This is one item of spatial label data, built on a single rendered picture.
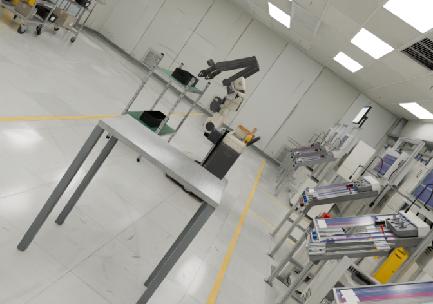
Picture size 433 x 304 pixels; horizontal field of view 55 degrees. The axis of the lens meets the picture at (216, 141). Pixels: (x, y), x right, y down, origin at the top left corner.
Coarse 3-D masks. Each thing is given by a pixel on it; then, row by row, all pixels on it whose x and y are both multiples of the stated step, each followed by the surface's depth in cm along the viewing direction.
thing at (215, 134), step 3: (213, 129) 456; (216, 129) 458; (222, 129) 470; (213, 132) 457; (216, 132) 456; (219, 132) 456; (222, 132) 470; (204, 135) 472; (207, 135) 472; (210, 135) 457; (213, 135) 457; (216, 135) 456; (219, 135) 456; (222, 135) 459; (207, 138) 458; (210, 138) 458; (213, 138) 457; (216, 138) 457; (219, 138) 456; (213, 141) 457; (216, 141) 457; (210, 144) 471
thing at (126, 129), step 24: (120, 120) 219; (144, 144) 208; (168, 144) 238; (72, 168) 202; (96, 168) 244; (168, 168) 198; (192, 168) 225; (216, 192) 214; (24, 240) 209; (192, 240) 202; (168, 264) 204
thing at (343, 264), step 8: (344, 256) 262; (336, 264) 267; (344, 264) 262; (336, 272) 263; (328, 280) 264; (336, 280) 263; (320, 288) 266; (328, 288) 264; (312, 296) 267; (320, 296) 266
